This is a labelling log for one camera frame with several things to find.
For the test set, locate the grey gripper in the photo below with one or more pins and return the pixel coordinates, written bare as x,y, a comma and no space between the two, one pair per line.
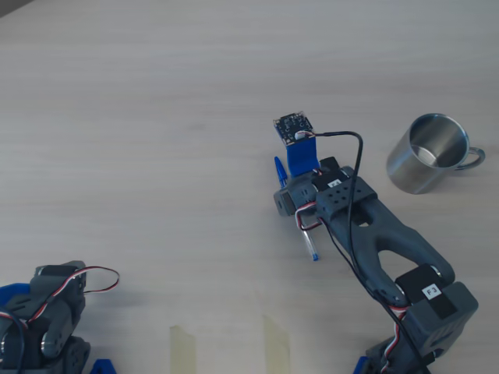
284,201

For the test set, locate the blue ballpoint pen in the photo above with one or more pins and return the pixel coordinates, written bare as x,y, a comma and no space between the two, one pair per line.
280,171

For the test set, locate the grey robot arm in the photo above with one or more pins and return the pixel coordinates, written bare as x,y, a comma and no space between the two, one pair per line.
390,233

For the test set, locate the silver metal cup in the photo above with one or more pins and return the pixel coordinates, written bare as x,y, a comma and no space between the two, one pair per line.
409,167

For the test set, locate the beige masking tape strip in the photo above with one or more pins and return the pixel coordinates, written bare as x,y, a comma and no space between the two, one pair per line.
183,350
277,346

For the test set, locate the camera board on blue mount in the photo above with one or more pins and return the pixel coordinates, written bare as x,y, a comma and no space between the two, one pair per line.
294,126

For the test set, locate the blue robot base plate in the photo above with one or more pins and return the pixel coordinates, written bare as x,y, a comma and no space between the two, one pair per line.
364,368

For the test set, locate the blue triangular base bracket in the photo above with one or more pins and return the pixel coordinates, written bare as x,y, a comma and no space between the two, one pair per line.
103,368

